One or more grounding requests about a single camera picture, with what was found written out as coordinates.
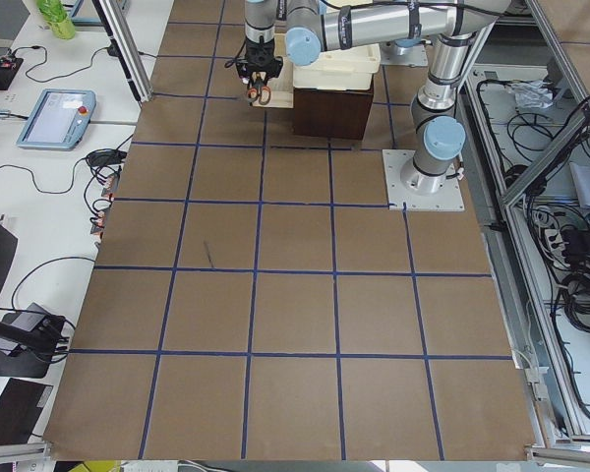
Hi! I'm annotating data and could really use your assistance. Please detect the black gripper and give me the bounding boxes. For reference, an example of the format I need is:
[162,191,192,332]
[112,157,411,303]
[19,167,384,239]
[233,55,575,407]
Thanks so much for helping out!
[236,41,283,82]

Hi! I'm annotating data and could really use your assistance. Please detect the grey orange scissors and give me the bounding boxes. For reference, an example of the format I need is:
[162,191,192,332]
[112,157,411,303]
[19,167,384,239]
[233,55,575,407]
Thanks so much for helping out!
[247,73,271,106]

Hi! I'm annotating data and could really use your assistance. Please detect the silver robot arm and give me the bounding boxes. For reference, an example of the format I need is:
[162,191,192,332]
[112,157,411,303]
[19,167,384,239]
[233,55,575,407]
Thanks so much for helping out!
[229,1,509,196]

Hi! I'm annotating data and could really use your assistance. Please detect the dark brown wooden cabinet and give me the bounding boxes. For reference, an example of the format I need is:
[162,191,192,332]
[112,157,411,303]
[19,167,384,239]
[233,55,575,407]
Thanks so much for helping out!
[293,80,375,141]

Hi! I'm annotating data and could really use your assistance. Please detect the cream plastic tray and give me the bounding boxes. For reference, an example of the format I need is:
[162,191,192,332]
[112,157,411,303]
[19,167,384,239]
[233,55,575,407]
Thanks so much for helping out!
[275,33,381,90]

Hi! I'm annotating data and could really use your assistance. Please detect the green plastic bottle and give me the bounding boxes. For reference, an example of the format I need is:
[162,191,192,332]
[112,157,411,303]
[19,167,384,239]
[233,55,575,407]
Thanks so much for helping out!
[35,0,76,40]

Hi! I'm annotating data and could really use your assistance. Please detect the blue teach pendant upper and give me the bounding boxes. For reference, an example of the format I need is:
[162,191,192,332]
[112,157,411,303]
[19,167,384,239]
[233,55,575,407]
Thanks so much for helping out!
[16,88,96,150]

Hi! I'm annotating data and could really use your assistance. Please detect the aluminium frame post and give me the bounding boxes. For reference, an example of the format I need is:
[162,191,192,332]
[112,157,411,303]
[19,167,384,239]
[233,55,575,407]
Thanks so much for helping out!
[92,0,153,103]

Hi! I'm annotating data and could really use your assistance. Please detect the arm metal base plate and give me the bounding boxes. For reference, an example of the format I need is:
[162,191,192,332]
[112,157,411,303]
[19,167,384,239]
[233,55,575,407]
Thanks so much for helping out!
[382,149,465,212]
[380,42,428,67]

